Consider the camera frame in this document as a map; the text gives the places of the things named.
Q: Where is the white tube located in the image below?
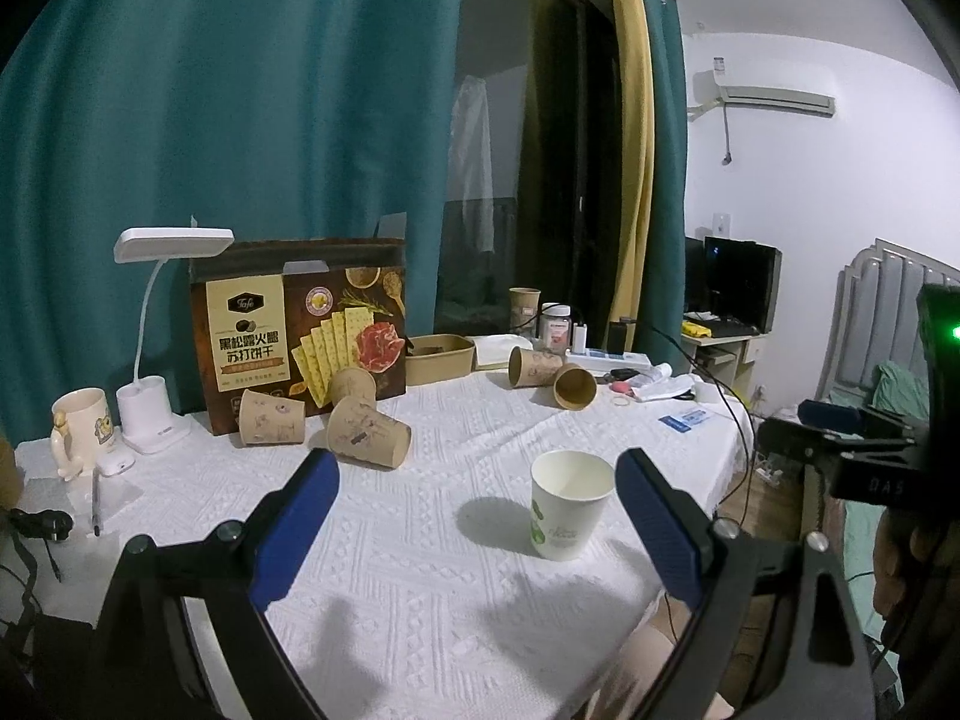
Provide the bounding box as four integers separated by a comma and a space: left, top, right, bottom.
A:
631, 362, 695, 401

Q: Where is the white textured tablecloth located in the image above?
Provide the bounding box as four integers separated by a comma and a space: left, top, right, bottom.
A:
13, 367, 757, 720

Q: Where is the small computer desk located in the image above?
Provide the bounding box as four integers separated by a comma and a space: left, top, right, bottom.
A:
681, 312, 766, 410

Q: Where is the white desk lamp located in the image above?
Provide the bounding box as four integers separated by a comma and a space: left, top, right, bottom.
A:
114, 227, 235, 456

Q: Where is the person's right hand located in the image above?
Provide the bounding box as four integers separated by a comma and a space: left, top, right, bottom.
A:
872, 506, 935, 617

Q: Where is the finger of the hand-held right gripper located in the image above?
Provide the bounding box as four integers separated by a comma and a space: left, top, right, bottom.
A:
796, 399, 928, 440
756, 418, 912, 470

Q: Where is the wide teal curtain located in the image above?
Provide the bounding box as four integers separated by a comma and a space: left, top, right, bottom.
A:
0, 0, 470, 458

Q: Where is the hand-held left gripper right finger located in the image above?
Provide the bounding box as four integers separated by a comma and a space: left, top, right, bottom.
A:
613, 447, 880, 720

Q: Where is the cream cartoon mug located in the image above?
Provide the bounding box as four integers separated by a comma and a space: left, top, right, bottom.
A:
50, 387, 136, 482

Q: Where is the black computer monitor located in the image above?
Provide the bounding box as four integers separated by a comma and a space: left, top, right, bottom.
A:
685, 235, 783, 337

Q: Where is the black cable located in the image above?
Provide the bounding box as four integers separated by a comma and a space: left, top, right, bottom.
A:
645, 324, 758, 522

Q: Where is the brown paper cup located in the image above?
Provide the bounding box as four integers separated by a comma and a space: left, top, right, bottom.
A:
238, 388, 308, 448
329, 366, 378, 406
508, 346, 565, 389
325, 395, 413, 470
509, 286, 542, 335
553, 363, 599, 413

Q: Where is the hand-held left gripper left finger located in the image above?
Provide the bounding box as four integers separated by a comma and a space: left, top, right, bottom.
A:
84, 448, 342, 720

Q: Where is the white power strip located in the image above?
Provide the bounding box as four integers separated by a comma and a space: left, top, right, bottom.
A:
566, 347, 655, 380

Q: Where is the brown cracker box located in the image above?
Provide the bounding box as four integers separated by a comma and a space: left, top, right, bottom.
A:
187, 238, 408, 437

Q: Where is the white tissue pack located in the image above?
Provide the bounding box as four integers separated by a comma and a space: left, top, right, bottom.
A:
471, 333, 535, 371

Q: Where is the white air conditioner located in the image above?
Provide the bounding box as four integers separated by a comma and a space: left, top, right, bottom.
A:
687, 64, 838, 121

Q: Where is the grey padded headboard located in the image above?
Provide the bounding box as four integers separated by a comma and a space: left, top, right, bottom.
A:
816, 238, 960, 421

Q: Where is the white pill bottle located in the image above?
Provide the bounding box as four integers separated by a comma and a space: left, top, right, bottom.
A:
539, 303, 572, 353

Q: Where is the yellow curtain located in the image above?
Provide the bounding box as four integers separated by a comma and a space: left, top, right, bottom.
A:
592, 0, 655, 325

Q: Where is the black power plug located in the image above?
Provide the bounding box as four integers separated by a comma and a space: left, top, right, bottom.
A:
7, 508, 75, 583

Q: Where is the white paper cup green print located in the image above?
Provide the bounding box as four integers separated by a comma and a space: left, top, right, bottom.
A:
531, 450, 617, 562

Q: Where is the narrow teal curtain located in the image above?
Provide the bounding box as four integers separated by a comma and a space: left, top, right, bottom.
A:
634, 0, 689, 361

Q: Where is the brown paper bowl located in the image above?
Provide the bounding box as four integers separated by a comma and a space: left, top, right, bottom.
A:
405, 333, 476, 386

